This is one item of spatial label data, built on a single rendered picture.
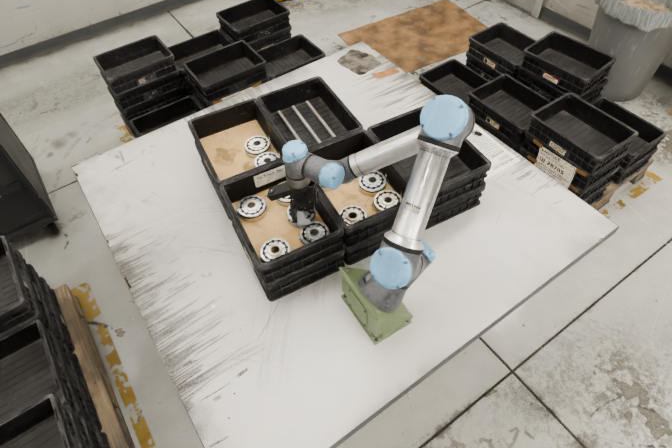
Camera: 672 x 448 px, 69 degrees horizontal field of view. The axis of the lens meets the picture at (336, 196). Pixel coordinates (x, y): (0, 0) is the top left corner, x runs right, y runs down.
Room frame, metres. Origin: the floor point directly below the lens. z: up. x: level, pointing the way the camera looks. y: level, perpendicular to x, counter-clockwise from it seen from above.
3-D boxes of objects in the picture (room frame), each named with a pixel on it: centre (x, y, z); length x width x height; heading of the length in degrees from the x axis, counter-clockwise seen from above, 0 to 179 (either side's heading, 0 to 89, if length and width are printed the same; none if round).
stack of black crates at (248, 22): (3.01, 0.46, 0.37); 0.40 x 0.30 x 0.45; 122
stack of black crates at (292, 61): (2.67, 0.25, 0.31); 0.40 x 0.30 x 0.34; 122
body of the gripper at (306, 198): (1.07, 0.11, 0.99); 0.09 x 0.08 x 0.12; 77
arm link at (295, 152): (1.07, 0.11, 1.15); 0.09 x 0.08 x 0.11; 55
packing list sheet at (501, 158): (1.52, -0.62, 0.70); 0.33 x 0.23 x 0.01; 32
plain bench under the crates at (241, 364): (1.32, 0.06, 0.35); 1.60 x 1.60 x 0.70; 32
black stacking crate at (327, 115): (1.56, 0.09, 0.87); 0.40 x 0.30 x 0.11; 25
